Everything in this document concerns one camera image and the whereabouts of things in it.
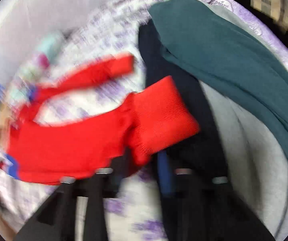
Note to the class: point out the dark navy garment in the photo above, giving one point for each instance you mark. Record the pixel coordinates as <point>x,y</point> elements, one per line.
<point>195,143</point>

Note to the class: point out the floral turquoise folded quilt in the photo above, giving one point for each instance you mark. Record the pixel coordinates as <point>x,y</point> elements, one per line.
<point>30,71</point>

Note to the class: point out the red track pants striped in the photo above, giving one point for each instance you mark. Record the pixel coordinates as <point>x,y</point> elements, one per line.
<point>46,154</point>

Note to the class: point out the purple floral bed sheet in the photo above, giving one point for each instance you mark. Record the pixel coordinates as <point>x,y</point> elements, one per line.
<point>102,28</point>

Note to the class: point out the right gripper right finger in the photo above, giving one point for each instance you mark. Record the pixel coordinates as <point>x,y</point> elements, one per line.
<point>199,203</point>

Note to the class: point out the dark green garment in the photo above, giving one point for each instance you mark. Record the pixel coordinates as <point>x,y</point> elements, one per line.
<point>227,58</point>

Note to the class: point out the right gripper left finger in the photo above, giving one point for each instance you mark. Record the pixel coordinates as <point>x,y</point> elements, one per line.
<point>55,219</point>

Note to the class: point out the light grey garment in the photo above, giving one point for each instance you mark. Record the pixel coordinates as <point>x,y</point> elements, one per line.
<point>257,165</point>

